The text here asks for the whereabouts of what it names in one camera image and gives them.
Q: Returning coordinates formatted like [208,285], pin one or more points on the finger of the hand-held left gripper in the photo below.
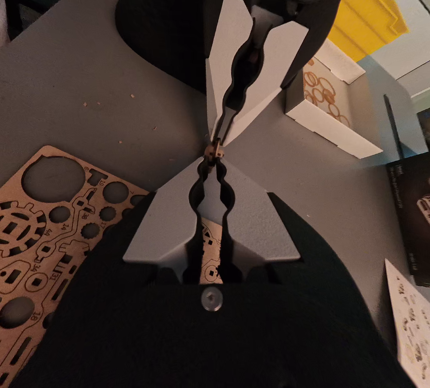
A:
[221,59]
[282,55]

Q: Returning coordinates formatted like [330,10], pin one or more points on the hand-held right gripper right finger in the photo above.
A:
[258,227]

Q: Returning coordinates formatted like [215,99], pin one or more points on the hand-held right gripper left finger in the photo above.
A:
[161,227]

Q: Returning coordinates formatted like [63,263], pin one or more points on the small curved wooden model part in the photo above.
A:
[213,151]

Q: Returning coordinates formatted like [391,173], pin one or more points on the laser-cut plywood parts sheet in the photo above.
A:
[72,245]

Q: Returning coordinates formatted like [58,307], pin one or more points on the pile of tan rubber bands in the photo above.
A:
[317,92]

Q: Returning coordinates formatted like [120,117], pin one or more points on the black quilted pad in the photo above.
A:
[161,32]

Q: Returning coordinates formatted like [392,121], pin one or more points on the yellow plastic bin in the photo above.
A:
[366,18]

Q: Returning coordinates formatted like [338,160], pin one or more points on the white cardboard box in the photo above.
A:
[329,133]

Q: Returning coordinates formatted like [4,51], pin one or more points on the thin black rod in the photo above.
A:
[391,119]

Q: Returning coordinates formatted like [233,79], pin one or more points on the black booklet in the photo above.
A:
[410,227]

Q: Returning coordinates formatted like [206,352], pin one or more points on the illustrated instruction booklet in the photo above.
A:
[413,327]

